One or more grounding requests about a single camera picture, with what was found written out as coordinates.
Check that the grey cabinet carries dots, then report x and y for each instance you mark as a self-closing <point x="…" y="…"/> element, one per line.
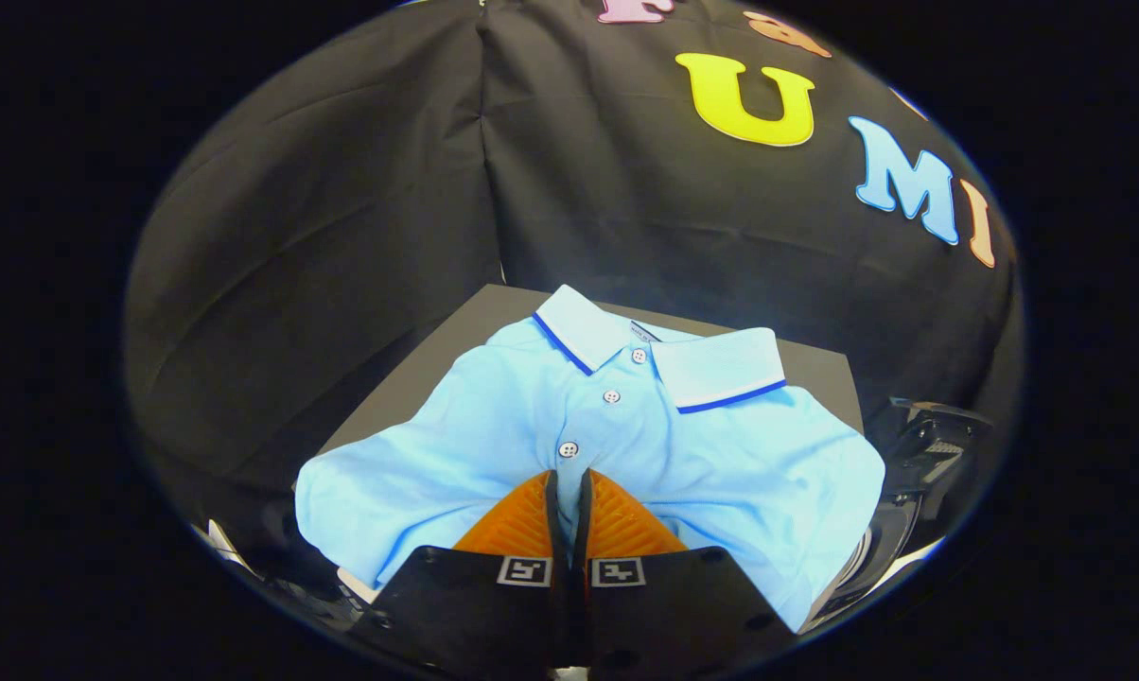
<point x="456" y="350"/>

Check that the dark grey washing machine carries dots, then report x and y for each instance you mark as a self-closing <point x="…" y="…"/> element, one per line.
<point x="896" y="534"/>

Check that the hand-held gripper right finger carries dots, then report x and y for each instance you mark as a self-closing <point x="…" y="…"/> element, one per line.
<point x="664" y="615"/>

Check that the light blue polo shirt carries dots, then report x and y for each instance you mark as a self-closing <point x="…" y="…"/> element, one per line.
<point x="721" y="454"/>

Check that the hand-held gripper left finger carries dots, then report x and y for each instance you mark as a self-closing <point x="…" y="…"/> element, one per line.
<point x="494" y="615"/>

